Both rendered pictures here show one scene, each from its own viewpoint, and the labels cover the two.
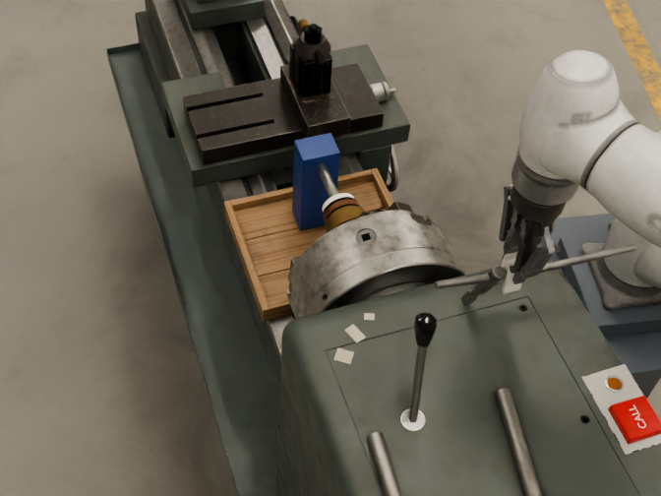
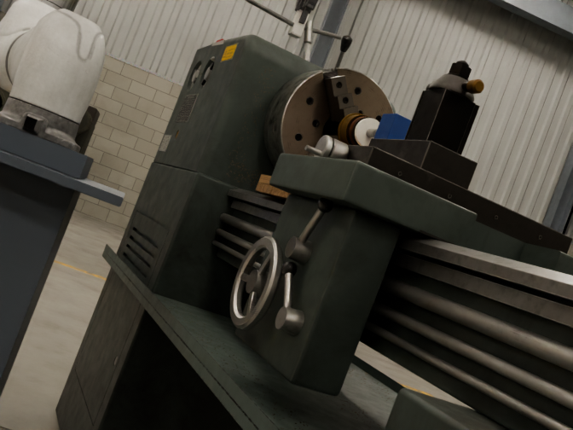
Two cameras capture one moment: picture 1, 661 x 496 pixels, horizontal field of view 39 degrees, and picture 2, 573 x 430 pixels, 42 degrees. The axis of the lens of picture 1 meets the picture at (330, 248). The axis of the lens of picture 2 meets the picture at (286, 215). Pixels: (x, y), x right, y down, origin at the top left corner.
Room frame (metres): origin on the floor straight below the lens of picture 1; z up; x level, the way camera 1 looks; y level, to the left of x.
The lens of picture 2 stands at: (2.88, -0.10, 0.79)
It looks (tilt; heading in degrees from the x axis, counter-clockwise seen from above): 2 degrees up; 180
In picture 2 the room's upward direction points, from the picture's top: 21 degrees clockwise
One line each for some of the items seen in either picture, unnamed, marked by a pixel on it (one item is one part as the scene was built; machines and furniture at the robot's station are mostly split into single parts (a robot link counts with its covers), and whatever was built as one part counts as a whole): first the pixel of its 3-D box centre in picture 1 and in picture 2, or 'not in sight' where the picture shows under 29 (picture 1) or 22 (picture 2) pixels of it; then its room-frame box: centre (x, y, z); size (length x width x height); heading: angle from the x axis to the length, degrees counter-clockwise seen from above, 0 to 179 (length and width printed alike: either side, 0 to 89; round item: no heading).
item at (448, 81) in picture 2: (313, 43); (453, 88); (1.61, 0.08, 1.13); 0.08 x 0.08 x 0.03
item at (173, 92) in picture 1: (284, 111); (441, 230); (1.64, 0.14, 0.89); 0.53 x 0.30 x 0.06; 113
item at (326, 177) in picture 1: (330, 186); (380, 133); (1.25, 0.01, 1.08); 0.13 x 0.07 x 0.07; 23
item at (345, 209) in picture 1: (348, 226); (358, 132); (1.15, -0.03, 1.08); 0.09 x 0.09 x 0.09; 23
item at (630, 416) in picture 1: (635, 419); not in sight; (0.68, -0.47, 1.26); 0.06 x 0.06 x 0.02; 23
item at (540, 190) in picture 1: (547, 169); not in sight; (0.87, -0.28, 1.58); 0.09 x 0.09 x 0.06
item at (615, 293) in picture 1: (630, 260); (38, 123); (1.32, -0.68, 0.83); 0.22 x 0.18 x 0.06; 13
